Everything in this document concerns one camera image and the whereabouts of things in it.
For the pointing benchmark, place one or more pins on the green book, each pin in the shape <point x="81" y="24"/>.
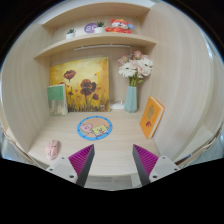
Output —
<point x="57" y="100"/>

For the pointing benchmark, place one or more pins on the small potted plant left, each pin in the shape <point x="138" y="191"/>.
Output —
<point x="70" y="33"/>

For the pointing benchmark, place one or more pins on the pink white flower bouquet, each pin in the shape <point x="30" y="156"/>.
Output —
<point x="135" y="67"/>

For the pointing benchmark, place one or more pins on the small potted plant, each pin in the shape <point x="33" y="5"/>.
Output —
<point x="100" y="27"/>
<point x="70" y="33"/>

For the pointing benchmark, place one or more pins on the small potted plant right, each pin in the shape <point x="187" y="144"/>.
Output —
<point x="100" y="27"/>

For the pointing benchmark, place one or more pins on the lower wooden shelf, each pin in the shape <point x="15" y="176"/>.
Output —
<point x="95" y="40"/>

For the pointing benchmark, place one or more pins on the white light bar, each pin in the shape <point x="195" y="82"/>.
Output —
<point x="102" y="46"/>

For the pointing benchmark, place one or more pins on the red plush toy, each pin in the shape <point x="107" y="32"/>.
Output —
<point x="120" y="26"/>

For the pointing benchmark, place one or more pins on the wooden shelf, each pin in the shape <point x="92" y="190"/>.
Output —
<point x="97" y="10"/>
<point x="95" y="40"/>

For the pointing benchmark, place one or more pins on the poppy flower canvas painting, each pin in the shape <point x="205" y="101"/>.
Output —
<point x="86" y="83"/>

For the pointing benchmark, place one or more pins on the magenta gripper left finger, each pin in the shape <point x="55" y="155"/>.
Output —
<point x="74" y="168"/>

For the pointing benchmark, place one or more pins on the upper wooden shelf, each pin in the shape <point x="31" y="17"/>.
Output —
<point x="97" y="10"/>

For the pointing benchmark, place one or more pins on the white power strip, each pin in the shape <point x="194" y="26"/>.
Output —
<point x="117" y="105"/>

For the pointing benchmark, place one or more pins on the pink computer mouse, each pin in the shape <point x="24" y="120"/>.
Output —
<point x="52" y="149"/>

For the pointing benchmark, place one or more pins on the orange book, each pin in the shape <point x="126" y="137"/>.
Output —
<point x="151" y="117"/>

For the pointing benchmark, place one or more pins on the round cartoon pig mousepad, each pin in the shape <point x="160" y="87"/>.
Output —
<point x="94" y="128"/>

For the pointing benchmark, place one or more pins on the purple round sign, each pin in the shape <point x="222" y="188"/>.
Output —
<point x="90" y="28"/>

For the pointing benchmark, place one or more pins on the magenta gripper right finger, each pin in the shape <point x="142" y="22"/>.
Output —
<point x="151" y="167"/>

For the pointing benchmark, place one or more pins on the light blue vase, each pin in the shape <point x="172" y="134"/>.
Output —
<point x="130" y="105"/>

